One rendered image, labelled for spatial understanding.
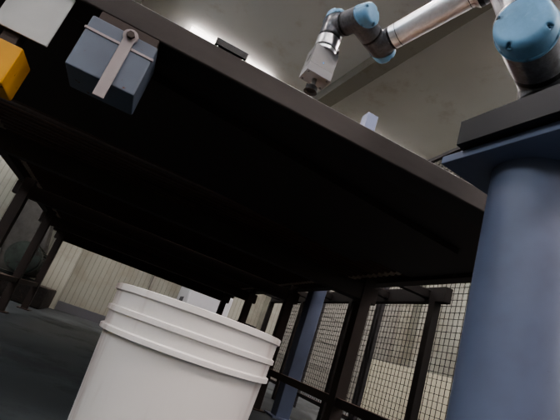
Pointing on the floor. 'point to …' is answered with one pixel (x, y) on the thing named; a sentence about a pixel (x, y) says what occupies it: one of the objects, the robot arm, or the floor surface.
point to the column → (512, 282)
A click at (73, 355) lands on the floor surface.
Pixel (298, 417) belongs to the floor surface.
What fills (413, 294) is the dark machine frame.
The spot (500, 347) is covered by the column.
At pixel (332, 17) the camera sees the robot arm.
